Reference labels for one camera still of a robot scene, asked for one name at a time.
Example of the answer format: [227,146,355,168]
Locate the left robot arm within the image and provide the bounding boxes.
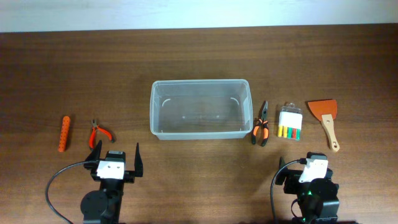
[80,141,144,224]

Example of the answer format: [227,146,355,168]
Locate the orange black long-nose pliers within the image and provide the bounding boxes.
[251,100,269,147]

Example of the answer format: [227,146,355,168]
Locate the orange perforated cylinder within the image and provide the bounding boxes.
[58,116,71,152]

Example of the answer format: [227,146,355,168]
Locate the screwdriver set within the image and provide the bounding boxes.
[277,103,303,141]

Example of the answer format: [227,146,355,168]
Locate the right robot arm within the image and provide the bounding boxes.
[270,152,340,224]

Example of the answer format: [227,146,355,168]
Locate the small red diagonal cutters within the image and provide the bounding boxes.
[89,119,115,150]

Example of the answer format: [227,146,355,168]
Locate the orange scraper wooden handle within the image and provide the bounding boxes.
[307,100,340,152]

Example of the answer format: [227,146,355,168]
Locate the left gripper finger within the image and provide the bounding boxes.
[131,143,144,177]
[83,140,102,170]

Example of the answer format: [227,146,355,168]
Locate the clear plastic container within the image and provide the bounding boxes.
[149,79,254,140]

